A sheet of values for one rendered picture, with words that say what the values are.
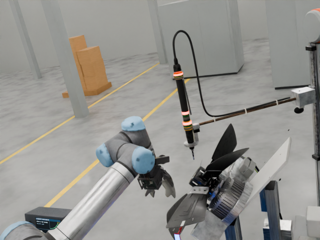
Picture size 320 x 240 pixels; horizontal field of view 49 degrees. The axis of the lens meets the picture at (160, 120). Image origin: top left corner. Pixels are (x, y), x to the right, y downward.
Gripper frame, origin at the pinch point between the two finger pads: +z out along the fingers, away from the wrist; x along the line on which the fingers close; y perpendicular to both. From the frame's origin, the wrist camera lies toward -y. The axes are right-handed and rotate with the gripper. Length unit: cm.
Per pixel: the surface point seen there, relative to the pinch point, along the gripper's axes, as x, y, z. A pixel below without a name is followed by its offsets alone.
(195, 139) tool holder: -0.9, -42.9, 3.9
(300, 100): 45, -75, 5
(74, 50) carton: -567, -652, 96
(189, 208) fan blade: -5.9, -23.3, 30.8
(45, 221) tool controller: -72, 3, 18
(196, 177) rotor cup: -7, -43, 28
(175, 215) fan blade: -12.3, -19.7, 32.4
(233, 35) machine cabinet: -158, -725, 162
